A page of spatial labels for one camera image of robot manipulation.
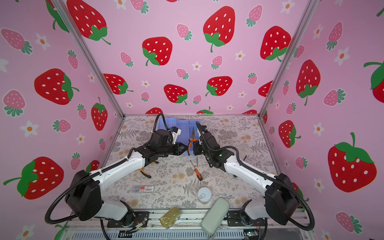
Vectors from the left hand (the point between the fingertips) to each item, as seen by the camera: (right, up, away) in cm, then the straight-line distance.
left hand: (188, 147), depth 80 cm
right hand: (+3, +3, +2) cm, 4 cm away
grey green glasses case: (+14, -34, -6) cm, 38 cm away
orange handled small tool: (+5, -17, +10) cm, 21 cm away
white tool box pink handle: (-3, +11, +22) cm, 24 cm away
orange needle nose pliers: (+1, +3, +1) cm, 3 cm away
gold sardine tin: (-8, -33, -9) cm, 35 cm away
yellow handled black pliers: (-26, -18, +9) cm, 33 cm away
